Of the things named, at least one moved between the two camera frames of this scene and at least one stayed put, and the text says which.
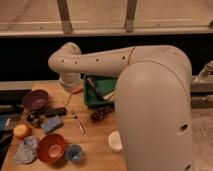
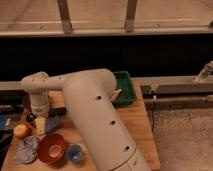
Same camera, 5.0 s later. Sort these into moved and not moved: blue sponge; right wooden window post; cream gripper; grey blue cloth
Moved: cream gripper
Not moved: grey blue cloth; right wooden window post; blue sponge
